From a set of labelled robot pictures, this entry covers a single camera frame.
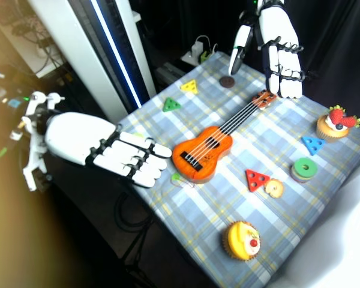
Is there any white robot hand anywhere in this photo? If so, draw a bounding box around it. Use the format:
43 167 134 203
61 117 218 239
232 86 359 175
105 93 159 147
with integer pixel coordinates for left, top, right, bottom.
44 111 173 189
229 4 319 100

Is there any orange toy ukulele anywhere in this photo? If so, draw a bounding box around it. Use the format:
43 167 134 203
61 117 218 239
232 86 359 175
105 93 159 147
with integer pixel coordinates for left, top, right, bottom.
171 89 278 184

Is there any white column with blue stripe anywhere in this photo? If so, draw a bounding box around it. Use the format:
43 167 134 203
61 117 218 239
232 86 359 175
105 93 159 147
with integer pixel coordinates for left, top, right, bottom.
26 0 157 121

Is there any white power strip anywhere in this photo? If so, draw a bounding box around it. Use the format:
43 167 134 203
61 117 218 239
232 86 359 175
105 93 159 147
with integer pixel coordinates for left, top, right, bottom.
180 35 218 65

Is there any green triangle block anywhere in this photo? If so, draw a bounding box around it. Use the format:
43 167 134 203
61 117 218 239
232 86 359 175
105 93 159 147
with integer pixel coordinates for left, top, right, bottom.
162 97 182 113

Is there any yellow triangle block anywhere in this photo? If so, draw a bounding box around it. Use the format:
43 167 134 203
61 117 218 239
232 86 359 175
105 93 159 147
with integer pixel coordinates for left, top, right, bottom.
180 79 198 94

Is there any strawberry toy cupcake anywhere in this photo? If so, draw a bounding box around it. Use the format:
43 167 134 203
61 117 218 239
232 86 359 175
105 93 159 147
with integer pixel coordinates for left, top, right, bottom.
316 104 360 142

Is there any blue triangle block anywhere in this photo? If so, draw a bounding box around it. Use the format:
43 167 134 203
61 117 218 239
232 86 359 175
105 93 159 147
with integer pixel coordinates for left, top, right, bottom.
301 135 327 156

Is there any red triangle block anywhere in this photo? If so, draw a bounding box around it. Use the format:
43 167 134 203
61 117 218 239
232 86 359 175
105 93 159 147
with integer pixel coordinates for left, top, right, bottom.
245 169 271 193

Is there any blue plaid tablecloth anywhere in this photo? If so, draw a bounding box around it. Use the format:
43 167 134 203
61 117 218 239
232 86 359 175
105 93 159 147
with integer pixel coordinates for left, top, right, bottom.
116 50 360 288

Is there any yellow fruit toy cupcake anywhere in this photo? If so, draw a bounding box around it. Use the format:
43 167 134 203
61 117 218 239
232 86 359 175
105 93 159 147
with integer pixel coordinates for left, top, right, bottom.
222 221 261 261

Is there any white robot body shell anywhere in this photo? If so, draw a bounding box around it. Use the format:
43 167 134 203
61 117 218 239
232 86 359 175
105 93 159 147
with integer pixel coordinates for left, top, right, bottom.
269 161 360 288

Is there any colourful ring stack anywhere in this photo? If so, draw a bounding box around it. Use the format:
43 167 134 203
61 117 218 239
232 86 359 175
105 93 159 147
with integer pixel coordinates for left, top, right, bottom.
290 157 318 184

